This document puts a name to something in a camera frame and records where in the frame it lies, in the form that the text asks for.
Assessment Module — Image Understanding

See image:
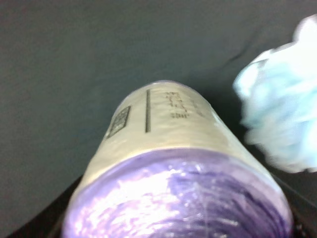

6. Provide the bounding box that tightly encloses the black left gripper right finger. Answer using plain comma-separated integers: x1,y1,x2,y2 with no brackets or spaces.
279,181,317,238

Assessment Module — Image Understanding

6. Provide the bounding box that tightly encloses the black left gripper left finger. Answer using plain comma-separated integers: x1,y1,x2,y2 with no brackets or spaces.
9,177,82,238

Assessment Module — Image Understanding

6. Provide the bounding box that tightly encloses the purple trash bag roll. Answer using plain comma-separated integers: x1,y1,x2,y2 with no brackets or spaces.
61,81,293,238

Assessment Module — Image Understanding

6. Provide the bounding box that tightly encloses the light blue bath loofah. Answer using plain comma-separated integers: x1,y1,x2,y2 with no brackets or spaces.
233,15,317,173

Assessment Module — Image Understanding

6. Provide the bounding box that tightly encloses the black tablecloth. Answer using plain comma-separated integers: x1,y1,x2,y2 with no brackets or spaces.
0,0,317,238

